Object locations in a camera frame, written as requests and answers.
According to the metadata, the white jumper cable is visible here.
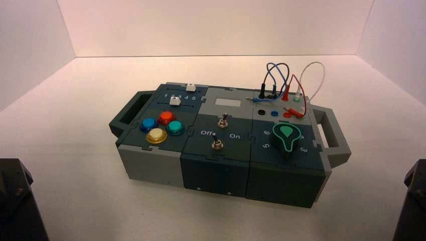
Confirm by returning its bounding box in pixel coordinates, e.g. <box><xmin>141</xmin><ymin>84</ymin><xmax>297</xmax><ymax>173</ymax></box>
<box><xmin>294</xmin><ymin>62</ymin><xmax>326</xmax><ymax>115</ymax></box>

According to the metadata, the red jumper cable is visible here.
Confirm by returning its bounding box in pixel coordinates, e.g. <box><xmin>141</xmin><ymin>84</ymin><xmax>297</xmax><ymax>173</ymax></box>
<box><xmin>281</xmin><ymin>74</ymin><xmax>308</xmax><ymax>119</ymax></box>

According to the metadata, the blue round push button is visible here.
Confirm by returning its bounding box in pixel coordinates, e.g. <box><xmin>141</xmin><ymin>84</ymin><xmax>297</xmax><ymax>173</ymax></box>
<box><xmin>140</xmin><ymin>117</ymin><xmax>158</xmax><ymax>133</ymax></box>

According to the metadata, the blue jumper cable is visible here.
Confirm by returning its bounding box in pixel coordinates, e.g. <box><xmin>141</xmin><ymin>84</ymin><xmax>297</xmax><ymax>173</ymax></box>
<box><xmin>246</xmin><ymin>62</ymin><xmax>289</xmax><ymax>102</ymax></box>

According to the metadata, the yellow round push button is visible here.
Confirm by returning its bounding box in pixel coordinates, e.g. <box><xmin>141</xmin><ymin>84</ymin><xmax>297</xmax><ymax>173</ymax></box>
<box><xmin>146</xmin><ymin>128</ymin><xmax>168</xmax><ymax>144</ymax></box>

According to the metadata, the red round push button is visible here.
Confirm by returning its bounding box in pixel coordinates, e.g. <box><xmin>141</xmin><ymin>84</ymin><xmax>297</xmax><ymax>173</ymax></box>
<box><xmin>157</xmin><ymin>111</ymin><xmax>177</xmax><ymax>126</ymax></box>

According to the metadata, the black and green rotary knob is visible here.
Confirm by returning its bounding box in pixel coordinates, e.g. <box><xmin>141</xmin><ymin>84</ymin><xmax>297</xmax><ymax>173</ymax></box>
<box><xmin>270</xmin><ymin>122</ymin><xmax>303</xmax><ymax>158</ymax></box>

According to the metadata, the grey and teal control box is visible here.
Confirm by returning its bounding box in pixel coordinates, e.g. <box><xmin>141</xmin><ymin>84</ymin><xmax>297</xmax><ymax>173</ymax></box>
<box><xmin>109</xmin><ymin>82</ymin><xmax>352</xmax><ymax>209</ymax></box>

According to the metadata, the black jumper cable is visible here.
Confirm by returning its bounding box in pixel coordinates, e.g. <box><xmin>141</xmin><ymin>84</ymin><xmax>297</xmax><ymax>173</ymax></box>
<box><xmin>259</xmin><ymin>63</ymin><xmax>290</xmax><ymax>100</ymax></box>

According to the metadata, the grey rectangular display window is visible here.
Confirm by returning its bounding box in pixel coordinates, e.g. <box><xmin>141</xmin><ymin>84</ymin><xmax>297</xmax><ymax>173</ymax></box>
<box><xmin>215</xmin><ymin>98</ymin><xmax>242</xmax><ymax>108</ymax></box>

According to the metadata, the teal round push button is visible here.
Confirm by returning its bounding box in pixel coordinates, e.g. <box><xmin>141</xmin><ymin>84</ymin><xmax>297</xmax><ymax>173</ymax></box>
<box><xmin>165</xmin><ymin>120</ymin><xmax>186</xmax><ymax>137</ymax></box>

